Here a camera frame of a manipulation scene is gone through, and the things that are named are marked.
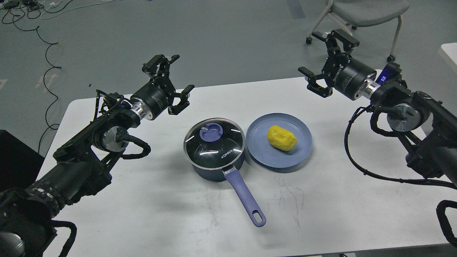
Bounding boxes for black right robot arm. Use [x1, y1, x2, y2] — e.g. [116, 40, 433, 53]
[298, 29, 457, 189]

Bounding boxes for white table corner right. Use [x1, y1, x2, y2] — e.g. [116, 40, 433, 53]
[438, 42, 457, 73]

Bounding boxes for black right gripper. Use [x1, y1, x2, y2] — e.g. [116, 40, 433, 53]
[298, 29, 377, 100]

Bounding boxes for black box at left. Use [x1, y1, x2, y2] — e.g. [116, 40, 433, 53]
[0, 130, 44, 192]

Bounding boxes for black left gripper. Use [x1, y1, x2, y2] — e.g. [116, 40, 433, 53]
[130, 54, 195, 120]

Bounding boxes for blue round plate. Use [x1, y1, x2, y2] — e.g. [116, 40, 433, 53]
[246, 113, 313, 169]

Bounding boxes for blue saucepan with handle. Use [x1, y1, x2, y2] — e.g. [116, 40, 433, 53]
[183, 118, 267, 228]

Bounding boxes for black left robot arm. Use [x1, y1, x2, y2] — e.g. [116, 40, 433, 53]
[1, 54, 194, 257]

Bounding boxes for grey chair on castors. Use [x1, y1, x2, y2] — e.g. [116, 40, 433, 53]
[306, 0, 410, 62]

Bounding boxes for yellow potato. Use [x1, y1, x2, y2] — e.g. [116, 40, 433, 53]
[267, 125, 297, 151]

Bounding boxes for glass pot lid blue knob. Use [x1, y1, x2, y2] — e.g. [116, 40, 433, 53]
[183, 118, 246, 170]

